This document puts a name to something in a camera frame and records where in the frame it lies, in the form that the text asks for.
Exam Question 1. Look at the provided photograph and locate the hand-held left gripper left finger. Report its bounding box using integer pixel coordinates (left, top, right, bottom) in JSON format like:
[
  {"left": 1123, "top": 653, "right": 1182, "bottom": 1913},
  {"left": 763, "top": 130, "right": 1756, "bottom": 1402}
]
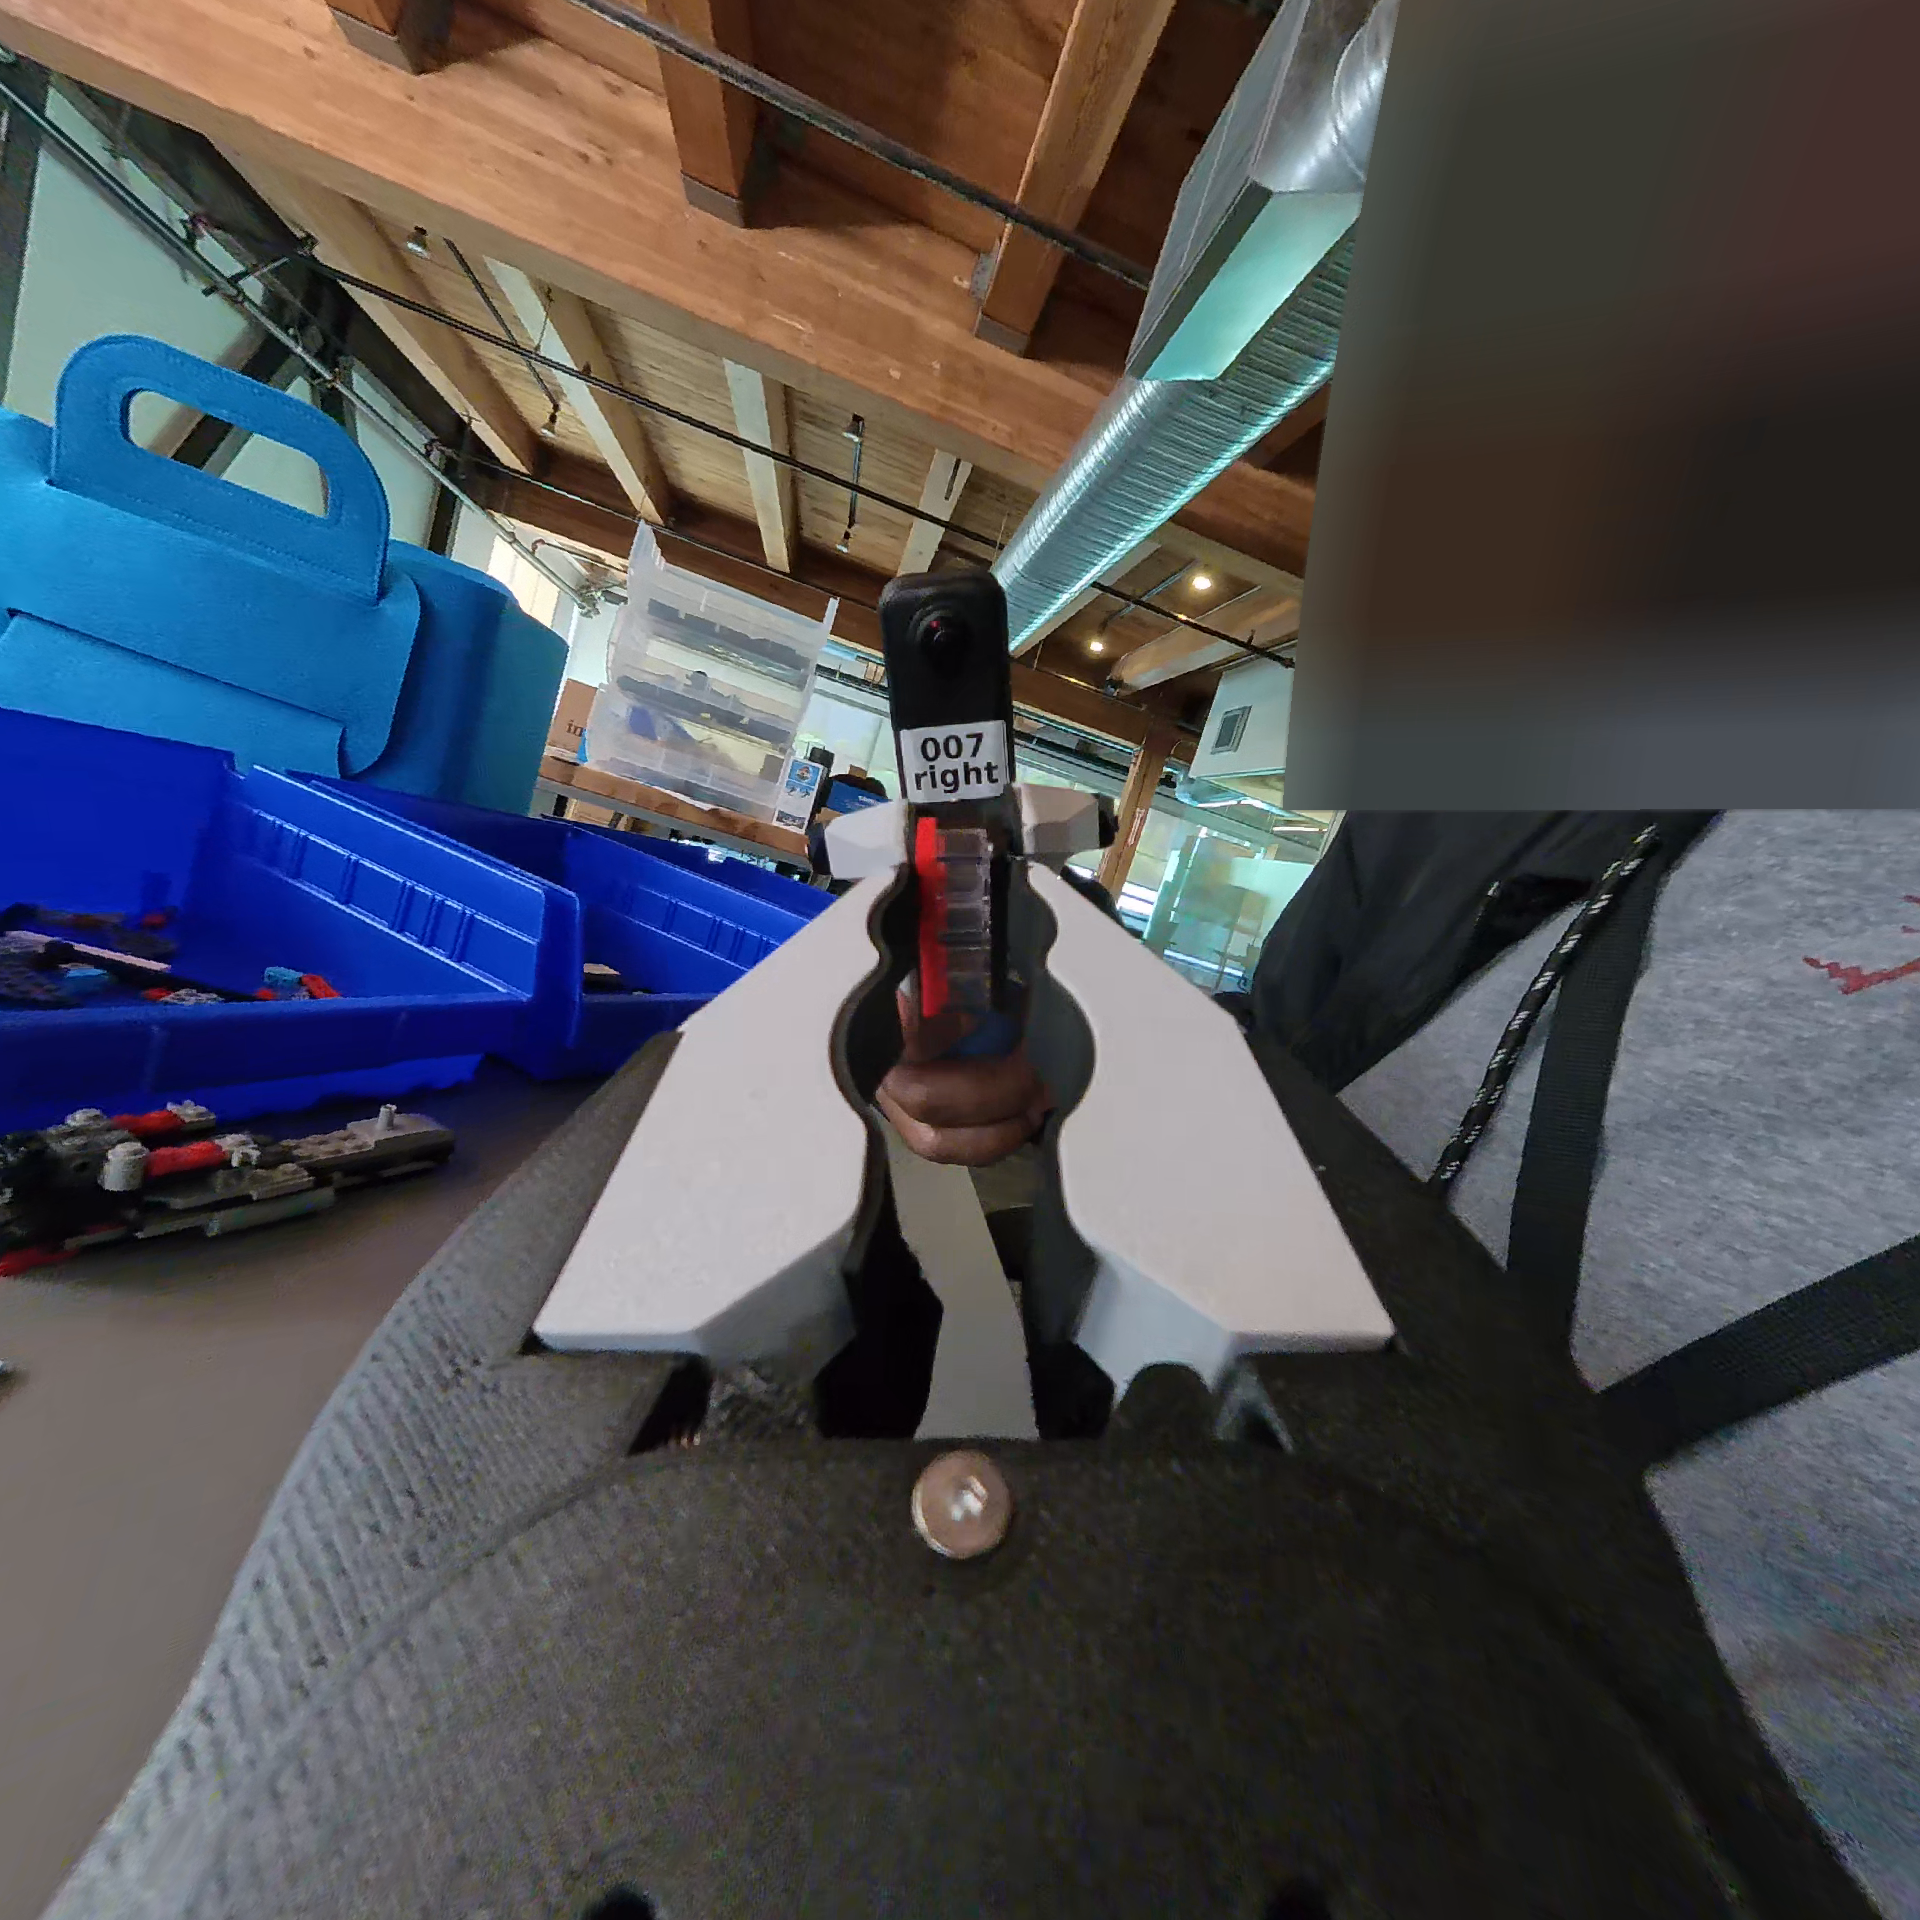
[{"left": 531, "top": 868, "right": 923, "bottom": 1434}]

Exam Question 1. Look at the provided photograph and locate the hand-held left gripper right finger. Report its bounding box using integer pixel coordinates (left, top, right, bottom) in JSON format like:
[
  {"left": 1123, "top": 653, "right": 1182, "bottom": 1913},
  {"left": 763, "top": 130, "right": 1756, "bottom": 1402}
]
[{"left": 1010, "top": 868, "right": 1402, "bottom": 1442}]

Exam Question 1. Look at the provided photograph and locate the red black toy brick assembly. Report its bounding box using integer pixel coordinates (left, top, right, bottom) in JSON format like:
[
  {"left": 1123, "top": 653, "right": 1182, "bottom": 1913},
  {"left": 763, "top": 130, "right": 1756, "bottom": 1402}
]
[{"left": 909, "top": 815, "right": 1004, "bottom": 1015}]

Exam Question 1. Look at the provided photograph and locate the person's right hand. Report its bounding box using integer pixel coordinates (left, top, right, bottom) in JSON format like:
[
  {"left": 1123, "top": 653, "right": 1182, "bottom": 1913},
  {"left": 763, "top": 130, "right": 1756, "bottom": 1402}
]
[{"left": 876, "top": 983, "right": 1056, "bottom": 1168}]

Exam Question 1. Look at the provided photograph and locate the blue plastic bin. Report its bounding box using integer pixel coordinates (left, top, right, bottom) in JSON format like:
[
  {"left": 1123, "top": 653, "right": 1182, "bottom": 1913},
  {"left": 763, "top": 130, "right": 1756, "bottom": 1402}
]
[
  {"left": 299, "top": 769, "right": 846, "bottom": 1085},
  {"left": 0, "top": 704, "right": 589, "bottom": 1133}
]

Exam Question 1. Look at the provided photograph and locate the clear plastic organizer box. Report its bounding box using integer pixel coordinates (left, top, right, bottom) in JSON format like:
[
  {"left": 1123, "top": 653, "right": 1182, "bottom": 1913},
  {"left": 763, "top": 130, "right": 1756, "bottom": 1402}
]
[{"left": 582, "top": 519, "right": 840, "bottom": 828}]

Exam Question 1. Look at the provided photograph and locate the person's black jacket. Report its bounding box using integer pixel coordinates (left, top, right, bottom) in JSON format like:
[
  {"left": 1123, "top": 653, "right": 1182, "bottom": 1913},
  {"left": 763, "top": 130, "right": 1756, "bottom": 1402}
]
[{"left": 1242, "top": 811, "right": 1718, "bottom": 1090}]

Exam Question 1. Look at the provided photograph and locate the grey toy brick car model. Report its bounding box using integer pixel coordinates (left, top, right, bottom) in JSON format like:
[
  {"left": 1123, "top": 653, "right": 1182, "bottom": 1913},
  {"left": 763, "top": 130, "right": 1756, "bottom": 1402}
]
[{"left": 0, "top": 1101, "right": 456, "bottom": 1279}]

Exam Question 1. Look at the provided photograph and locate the metal threaded rod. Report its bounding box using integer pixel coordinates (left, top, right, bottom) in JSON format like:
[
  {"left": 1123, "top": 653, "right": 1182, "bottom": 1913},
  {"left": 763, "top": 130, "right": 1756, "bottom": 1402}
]
[{"left": 571, "top": 0, "right": 1155, "bottom": 291}]

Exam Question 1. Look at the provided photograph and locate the pile of loose toy bricks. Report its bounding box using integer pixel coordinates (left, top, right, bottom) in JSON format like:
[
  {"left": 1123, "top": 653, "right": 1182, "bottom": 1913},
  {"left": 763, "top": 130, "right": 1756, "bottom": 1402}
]
[{"left": 0, "top": 900, "right": 343, "bottom": 1010}]

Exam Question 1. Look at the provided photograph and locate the blue felt bag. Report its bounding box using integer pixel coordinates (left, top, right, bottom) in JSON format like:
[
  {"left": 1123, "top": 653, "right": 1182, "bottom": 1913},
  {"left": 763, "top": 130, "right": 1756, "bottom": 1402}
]
[{"left": 0, "top": 333, "right": 574, "bottom": 812}]

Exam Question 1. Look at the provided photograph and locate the silver ventilation duct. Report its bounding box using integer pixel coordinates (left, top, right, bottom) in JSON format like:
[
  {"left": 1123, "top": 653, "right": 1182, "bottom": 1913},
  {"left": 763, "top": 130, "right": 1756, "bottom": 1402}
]
[{"left": 990, "top": 0, "right": 1403, "bottom": 655}]

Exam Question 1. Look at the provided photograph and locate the black shoulder strap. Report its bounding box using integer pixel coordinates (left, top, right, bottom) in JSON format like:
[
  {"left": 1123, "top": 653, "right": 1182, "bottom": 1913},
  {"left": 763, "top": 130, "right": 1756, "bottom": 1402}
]
[{"left": 1505, "top": 815, "right": 1920, "bottom": 1474}]

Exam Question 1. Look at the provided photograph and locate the black white drawstring cord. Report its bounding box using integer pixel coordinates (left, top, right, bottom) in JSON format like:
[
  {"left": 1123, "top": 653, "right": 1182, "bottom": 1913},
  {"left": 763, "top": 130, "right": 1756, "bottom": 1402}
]
[{"left": 1430, "top": 832, "right": 1660, "bottom": 1197}]

